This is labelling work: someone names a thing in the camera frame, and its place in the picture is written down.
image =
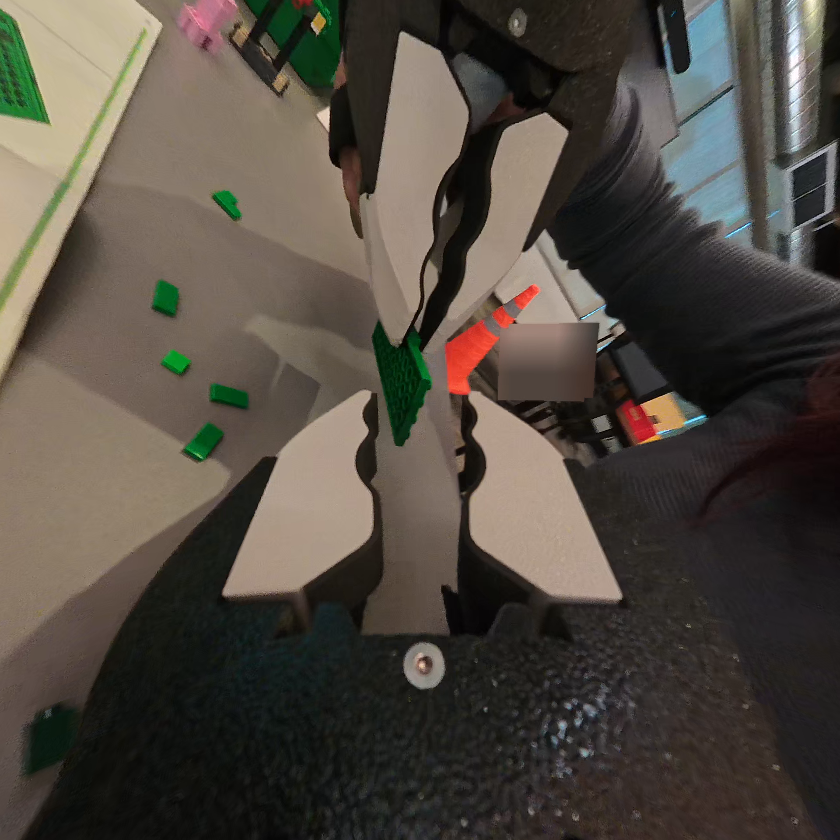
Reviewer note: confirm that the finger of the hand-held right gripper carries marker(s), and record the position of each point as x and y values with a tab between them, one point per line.
410	164
518	190

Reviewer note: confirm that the green plastic bin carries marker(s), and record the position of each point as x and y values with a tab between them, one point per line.
289	33

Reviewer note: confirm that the building instruction booklet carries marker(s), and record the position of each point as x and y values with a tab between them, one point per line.
72	98

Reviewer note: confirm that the person's right forearm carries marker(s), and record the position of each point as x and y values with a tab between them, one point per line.
689	289

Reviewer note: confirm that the green studded plate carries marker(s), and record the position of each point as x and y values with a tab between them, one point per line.
401	387

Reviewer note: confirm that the orange traffic cone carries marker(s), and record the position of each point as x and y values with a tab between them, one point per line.
472	348

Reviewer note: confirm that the scattered green flat tiles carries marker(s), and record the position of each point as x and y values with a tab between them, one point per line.
165	298

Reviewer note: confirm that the pink pig figure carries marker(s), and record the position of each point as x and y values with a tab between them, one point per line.
207	23

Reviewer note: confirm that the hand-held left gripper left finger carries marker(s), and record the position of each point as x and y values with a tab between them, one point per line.
308	518

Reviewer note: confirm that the black frame brick model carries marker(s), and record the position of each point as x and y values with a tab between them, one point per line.
269	59

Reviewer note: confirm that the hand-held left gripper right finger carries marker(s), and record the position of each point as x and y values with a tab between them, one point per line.
538	525

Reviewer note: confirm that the person's right hand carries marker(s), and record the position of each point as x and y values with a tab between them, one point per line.
348	177

